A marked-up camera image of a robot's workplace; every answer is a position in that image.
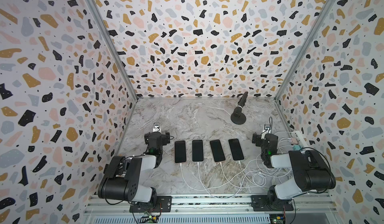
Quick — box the pink charger plug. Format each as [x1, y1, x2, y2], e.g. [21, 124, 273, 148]
[290, 138, 299, 145]

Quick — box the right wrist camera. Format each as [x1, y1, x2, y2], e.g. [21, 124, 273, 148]
[263, 124, 271, 134]

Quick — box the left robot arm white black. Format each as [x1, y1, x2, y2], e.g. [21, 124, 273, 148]
[98, 131, 171, 205]

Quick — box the black phone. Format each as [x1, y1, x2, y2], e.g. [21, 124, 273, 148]
[229, 139, 245, 161]
[192, 140, 204, 163]
[174, 141, 187, 164]
[210, 140, 226, 163]

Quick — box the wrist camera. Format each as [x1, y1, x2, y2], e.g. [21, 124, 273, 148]
[153, 122, 161, 132]
[263, 124, 271, 134]

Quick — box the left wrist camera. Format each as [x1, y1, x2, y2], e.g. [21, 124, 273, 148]
[153, 122, 161, 132]

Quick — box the white power strip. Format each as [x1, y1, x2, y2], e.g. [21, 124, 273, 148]
[292, 131, 309, 148]

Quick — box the black microphone on stand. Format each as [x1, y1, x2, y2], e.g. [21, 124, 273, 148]
[231, 92, 248, 125]

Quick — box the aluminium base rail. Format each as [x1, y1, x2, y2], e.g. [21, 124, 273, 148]
[81, 194, 343, 224]

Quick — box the teal charger plug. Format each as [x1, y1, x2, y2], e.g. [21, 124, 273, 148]
[293, 145, 302, 151]

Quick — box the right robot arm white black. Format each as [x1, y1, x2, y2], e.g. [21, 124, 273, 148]
[251, 133, 336, 212]

